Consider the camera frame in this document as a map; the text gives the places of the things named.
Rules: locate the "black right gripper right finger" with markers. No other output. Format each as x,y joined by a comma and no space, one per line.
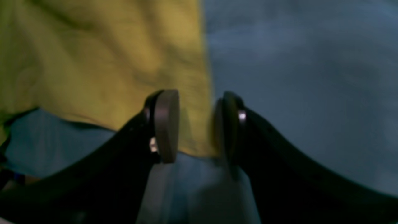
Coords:
288,186

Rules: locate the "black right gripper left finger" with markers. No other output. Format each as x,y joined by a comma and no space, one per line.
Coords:
108,185

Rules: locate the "olive green t-shirt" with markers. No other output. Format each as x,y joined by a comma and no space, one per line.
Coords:
95,61

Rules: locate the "blue table cloth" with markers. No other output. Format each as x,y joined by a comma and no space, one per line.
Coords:
321,72

